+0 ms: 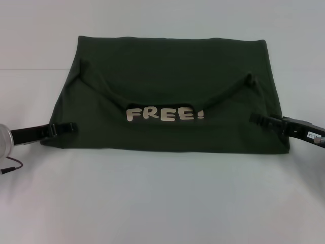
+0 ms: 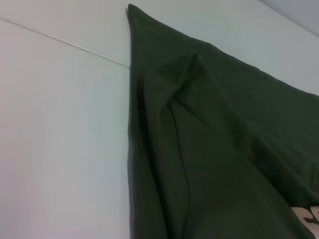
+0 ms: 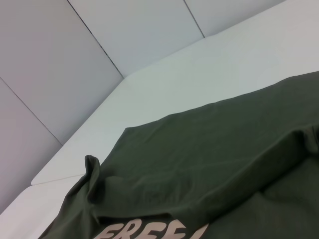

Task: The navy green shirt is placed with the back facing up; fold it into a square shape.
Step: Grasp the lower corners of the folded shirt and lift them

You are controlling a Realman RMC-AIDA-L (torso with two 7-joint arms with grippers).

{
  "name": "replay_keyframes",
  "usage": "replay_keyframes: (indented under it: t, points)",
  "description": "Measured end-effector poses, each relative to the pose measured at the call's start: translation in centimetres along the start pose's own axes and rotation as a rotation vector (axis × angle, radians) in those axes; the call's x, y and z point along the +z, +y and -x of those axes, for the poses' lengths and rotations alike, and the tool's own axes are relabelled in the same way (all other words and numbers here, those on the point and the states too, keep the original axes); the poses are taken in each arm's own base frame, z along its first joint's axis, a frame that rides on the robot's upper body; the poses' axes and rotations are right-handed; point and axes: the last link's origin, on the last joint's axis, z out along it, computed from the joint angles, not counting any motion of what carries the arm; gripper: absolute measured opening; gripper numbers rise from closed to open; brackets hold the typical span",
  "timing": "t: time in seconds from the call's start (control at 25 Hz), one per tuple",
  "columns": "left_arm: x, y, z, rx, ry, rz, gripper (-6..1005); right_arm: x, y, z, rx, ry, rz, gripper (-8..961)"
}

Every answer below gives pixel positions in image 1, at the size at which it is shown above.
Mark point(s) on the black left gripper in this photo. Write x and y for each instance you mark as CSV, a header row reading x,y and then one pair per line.
x,y
30,133

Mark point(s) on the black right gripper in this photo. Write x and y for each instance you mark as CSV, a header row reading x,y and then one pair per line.
x,y
302,128

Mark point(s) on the dark green t-shirt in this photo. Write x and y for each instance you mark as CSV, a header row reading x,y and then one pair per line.
x,y
165,76

